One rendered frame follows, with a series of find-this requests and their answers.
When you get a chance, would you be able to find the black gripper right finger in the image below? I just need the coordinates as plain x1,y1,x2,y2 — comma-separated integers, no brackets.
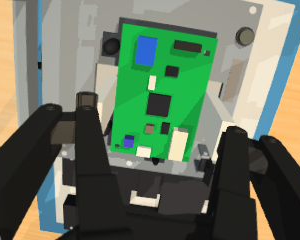
199,89,300,240

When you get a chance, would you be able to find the green circuit board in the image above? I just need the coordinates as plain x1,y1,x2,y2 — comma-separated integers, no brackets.
110,23,218,162

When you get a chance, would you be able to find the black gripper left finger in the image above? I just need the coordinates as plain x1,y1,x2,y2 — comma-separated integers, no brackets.
0,74,135,240

